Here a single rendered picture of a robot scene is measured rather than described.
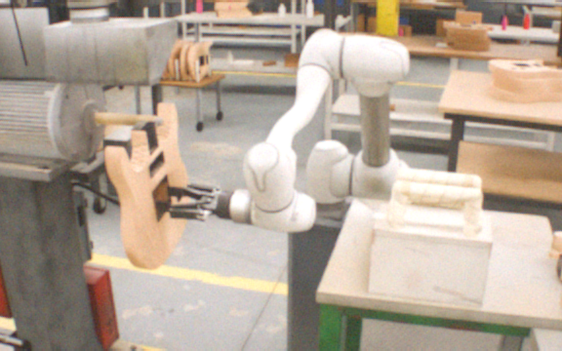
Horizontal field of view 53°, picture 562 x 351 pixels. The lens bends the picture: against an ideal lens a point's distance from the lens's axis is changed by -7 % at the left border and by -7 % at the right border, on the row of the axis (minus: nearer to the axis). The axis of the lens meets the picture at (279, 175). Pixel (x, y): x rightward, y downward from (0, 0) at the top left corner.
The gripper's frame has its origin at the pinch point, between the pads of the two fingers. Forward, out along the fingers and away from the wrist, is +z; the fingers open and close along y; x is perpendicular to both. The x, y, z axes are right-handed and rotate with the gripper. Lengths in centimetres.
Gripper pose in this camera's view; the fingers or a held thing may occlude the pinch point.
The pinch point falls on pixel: (163, 198)
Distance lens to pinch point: 165.3
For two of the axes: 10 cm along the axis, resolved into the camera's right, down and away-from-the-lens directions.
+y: 2.6, -5.0, 8.3
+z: -9.7, -0.9, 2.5
